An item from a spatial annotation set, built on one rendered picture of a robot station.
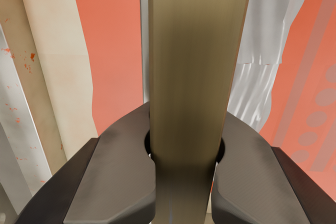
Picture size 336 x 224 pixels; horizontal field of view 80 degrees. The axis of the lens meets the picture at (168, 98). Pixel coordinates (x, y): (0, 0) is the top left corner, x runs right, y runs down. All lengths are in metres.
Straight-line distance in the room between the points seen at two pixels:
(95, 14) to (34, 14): 0.06
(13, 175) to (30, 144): 1.99
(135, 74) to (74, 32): 0.07
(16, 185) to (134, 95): 2.16
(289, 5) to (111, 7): 0.16
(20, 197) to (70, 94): 2.24
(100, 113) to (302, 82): 0.23
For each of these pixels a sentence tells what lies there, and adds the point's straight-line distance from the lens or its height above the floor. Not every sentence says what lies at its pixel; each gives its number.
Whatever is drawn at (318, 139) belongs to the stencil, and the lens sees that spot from 0.32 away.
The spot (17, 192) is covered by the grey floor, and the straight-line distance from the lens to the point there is 2.43.
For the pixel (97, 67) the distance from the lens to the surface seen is 0.23.
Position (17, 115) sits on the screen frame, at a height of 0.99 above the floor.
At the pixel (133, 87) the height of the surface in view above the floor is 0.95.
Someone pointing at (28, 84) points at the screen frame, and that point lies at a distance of 0.25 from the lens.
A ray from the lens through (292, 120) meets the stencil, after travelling 0.28.
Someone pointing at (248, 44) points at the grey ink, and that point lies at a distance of 0.22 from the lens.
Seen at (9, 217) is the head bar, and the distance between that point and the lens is 0.38.
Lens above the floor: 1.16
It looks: 62 degrees down
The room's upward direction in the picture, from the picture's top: 175 degrees counter-clockwise
